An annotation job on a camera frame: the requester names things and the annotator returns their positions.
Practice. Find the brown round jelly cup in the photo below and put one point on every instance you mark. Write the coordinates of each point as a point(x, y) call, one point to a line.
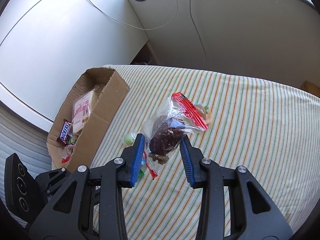
point(204, 114)

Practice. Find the colourful candy wrapper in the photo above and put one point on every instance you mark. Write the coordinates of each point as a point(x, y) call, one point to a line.
point(142, 166)

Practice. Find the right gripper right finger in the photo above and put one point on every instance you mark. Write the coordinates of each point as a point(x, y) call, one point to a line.
point(234, 205)

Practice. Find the brown cardboard box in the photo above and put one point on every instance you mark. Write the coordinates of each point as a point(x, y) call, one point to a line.
point(111, 92)

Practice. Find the snickers bar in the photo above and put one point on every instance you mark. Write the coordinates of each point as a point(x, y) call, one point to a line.
point(64, 136)

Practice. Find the small green round candy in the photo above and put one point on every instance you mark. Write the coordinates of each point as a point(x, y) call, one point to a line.
point(129, 138)

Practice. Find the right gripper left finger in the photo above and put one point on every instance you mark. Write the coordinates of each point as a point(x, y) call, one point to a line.
point(89, 204)

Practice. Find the striped table cloth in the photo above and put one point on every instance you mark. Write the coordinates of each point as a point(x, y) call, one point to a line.
point(270, 128)

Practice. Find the dark cookie bag red trim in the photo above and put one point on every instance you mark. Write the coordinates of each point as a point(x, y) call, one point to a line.
point(165, 128)

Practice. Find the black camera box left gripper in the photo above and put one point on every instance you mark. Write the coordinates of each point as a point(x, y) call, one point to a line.
point(23, 195)

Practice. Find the packaged toast bread slice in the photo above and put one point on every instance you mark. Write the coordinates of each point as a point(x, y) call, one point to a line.
point(83, 107)

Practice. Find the white cabinet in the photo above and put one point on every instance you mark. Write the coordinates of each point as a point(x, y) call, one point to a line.
point(47, 44)

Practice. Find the dark cookie bag red zip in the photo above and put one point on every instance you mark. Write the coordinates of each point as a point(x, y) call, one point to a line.
point(66, 153)

